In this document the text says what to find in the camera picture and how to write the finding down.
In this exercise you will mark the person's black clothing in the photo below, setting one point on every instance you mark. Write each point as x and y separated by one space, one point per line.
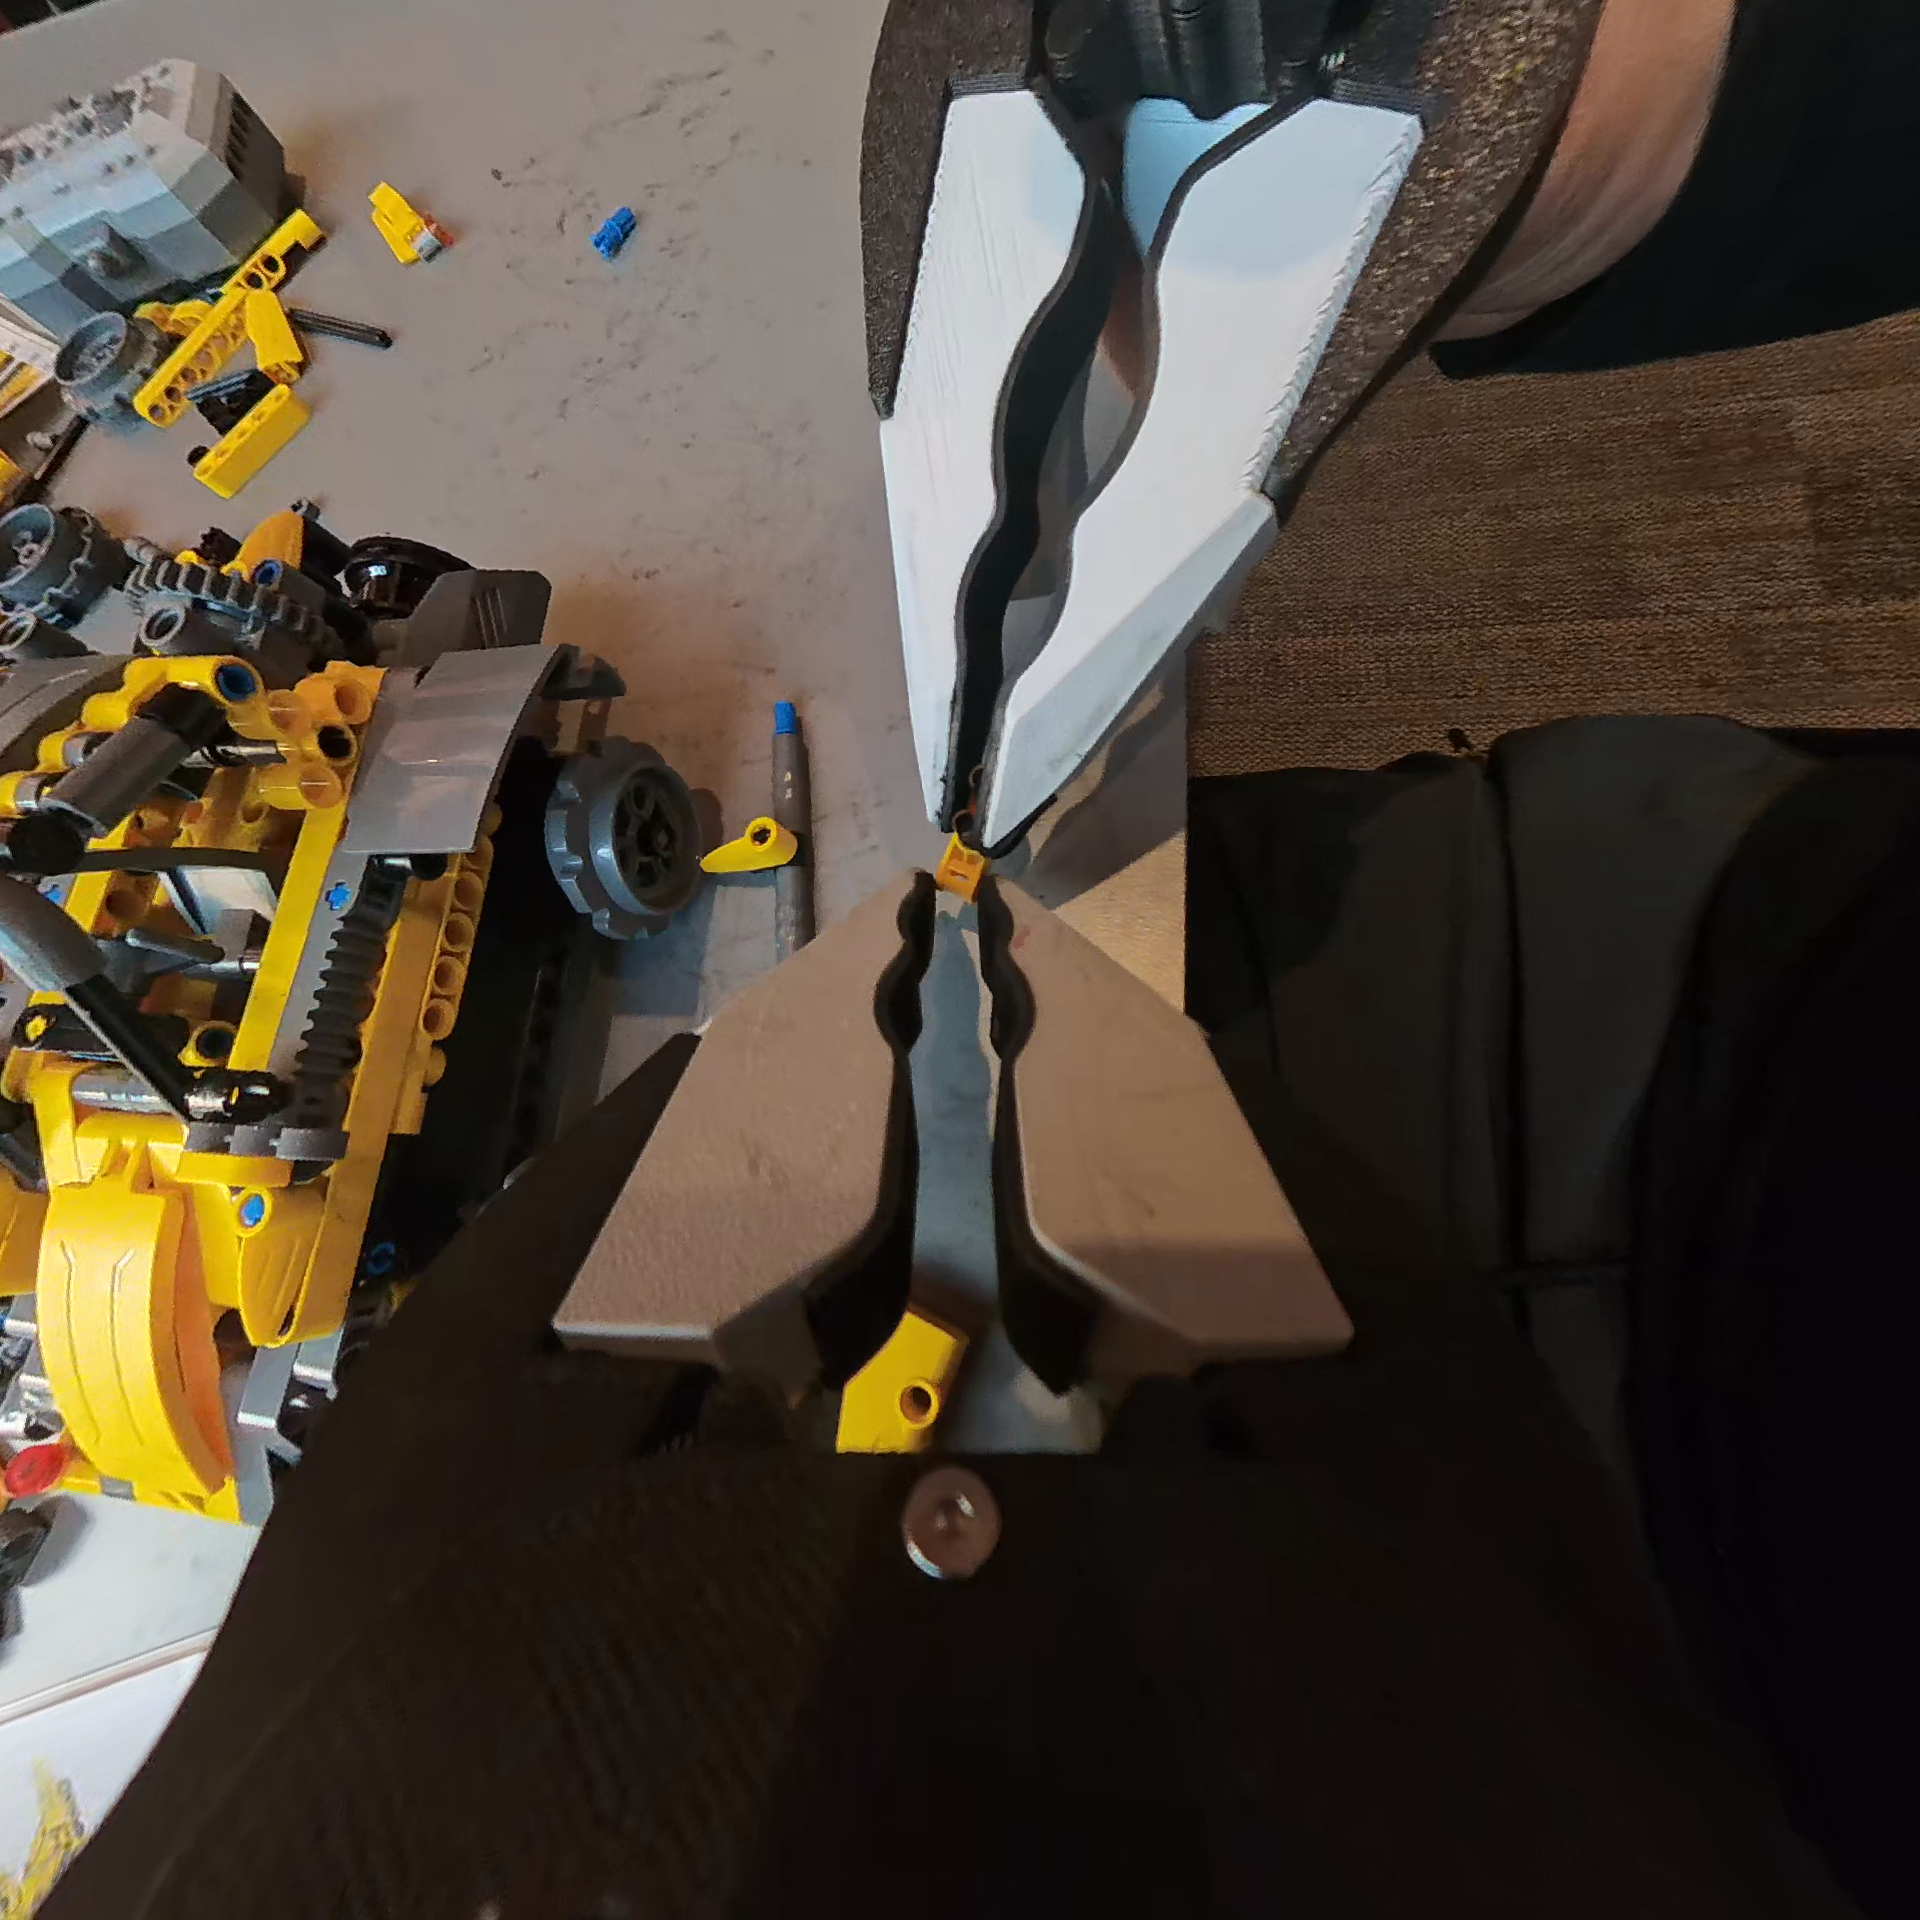
1498 1051

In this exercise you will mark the black axle rod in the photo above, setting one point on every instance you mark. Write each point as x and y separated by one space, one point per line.
334 331

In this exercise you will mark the long yellow beam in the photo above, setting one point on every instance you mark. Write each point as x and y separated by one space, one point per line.
223 314

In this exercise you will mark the smooth yellow panel brick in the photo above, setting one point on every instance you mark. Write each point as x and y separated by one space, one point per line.
277 331

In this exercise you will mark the person's right forearm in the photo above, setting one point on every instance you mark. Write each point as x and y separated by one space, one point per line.
1617 147

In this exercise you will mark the small yellow connector brick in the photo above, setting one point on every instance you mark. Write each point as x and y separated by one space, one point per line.
963 872

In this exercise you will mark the yellow liftarm brick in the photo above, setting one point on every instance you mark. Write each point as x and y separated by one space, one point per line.
900 1387

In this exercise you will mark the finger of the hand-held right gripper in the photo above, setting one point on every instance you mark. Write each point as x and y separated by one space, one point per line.
1277 303
963 381

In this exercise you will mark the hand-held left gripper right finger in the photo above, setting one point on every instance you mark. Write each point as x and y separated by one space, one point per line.
1174 1189

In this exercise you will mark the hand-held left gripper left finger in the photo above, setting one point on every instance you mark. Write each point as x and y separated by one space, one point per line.
733 1189

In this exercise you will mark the small red round brick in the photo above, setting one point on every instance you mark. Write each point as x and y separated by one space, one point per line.
34 1473

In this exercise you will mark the grey gear hub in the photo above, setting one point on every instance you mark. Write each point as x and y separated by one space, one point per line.
99 356

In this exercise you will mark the small blue pin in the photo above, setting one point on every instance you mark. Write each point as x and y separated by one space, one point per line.
615 236

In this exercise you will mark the grey battery box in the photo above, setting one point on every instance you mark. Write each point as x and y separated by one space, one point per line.
121 196

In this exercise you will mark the yellow toy vehicle model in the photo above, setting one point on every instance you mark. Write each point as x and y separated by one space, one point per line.
121 1352

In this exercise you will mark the yellow brick with orange tip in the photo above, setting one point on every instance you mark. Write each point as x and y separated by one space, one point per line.
400 220

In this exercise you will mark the short yellow beam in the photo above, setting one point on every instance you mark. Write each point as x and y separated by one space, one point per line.
253 442

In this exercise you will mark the instruction booklet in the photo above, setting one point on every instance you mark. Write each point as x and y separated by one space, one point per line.
73 1770

